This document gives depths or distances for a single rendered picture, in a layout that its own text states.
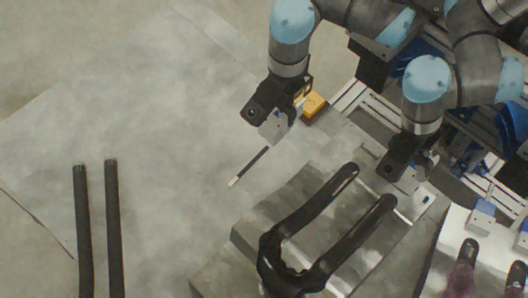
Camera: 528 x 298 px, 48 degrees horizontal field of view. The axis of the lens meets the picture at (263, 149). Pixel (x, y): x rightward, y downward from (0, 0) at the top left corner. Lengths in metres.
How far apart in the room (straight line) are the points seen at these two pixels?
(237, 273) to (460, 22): 0.65
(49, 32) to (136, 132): 1.36
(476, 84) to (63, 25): 2.07
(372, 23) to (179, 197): 0.61
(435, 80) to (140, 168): 0.74
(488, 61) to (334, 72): 1.57
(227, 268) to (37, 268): 1.13
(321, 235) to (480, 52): 0.49
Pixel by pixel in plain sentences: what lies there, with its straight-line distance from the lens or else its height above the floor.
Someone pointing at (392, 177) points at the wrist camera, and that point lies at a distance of 1.17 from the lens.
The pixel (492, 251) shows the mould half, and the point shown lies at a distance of 1.40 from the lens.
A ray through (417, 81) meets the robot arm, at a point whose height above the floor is 1.28.
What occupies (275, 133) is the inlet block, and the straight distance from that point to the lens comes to 1.29.
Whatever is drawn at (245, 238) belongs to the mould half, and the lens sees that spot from 1.22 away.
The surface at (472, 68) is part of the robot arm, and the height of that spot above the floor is 1.28.
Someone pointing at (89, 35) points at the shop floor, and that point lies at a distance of 2.74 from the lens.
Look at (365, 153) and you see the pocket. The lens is 1.41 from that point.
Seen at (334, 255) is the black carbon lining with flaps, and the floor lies 0.90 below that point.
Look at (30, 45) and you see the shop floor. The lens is 2.77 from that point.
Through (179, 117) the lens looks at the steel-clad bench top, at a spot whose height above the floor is 0.80.
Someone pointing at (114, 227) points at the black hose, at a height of 0.87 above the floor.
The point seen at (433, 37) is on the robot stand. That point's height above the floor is 0.92.
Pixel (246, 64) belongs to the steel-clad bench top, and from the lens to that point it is 1.58.
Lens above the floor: 2.08
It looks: 62 degrees down
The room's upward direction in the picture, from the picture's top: 5 degrees clockwise
